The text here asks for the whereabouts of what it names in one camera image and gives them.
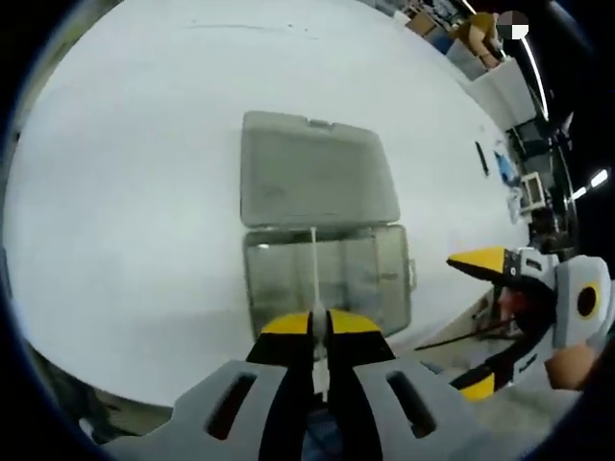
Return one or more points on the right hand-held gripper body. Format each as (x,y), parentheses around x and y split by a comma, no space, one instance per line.
(572,317)

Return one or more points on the person's cream shirt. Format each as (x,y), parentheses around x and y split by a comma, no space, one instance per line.
(523,422)

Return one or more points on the person's right hand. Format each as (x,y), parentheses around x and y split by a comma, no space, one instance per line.
(572,367)

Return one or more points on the blue cloth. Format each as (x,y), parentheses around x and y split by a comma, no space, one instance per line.
(505,168)

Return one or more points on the cardboard box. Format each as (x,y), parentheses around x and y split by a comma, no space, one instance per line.
(423,24)

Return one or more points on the grey transparent guide fixture box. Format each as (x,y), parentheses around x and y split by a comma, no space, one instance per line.
(312,168)

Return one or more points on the clear plastic divider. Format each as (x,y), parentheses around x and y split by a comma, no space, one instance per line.
(315,278)

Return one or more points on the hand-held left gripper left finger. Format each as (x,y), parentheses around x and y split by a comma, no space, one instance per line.
(230,413)

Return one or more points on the white partition board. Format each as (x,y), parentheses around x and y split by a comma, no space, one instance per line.
(509,91)

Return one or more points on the small white frame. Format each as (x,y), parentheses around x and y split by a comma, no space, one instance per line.
(533,192)

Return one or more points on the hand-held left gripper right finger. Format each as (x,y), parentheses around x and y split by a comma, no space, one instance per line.
(384,413)

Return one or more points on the black marker pen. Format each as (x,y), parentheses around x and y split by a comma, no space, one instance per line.
(482,158)

